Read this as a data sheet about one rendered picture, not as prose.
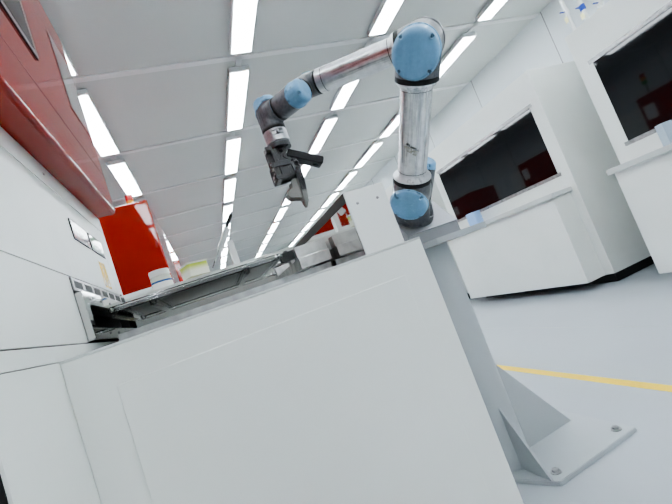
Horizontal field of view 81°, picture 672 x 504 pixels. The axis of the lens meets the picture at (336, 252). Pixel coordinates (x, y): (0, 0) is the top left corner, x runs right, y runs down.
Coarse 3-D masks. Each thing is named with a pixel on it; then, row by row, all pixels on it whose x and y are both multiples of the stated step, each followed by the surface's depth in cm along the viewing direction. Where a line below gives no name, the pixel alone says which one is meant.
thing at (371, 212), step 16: (352, 192) 81; (368, 192) 82; (384, 192) 83; (352, 208) 80; (368, 208) 81; (384, 208) 82; (368, 224) 81; (384, 224) 82; (368, 240) 80; (384, 240) 81; (400, 240) 82
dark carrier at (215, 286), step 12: (264, 264) 94; (228, 276) 91; (252, 276) 110; (192, 288) 89; (204, 288) 97; (216, 288) 107; (228, 288) 119; (168, 300) 94; (180, 300) 104; (192, 300) 115; (132, 312) 92; (144, 312) 101; (156, 312) 111
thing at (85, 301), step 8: (80, 296) 72; (88, 296) 76; (96, 296) 82; (80, 304) 72; (88, 304) 74; (96, 304) 80; (104, 304) 86; (112, 304) 93; (80, 312) 72; (88, 312) 73; (120, 312) 102; (88, 320) 72; (88, 328) 72; (96, 328) 74; (104, 328) 80; (112, 328) 86; (120, 328) 93; (128, 328) 101; (88, 336) 72; (96, 336) 73; (104, 336) 78; (112, 336) 83
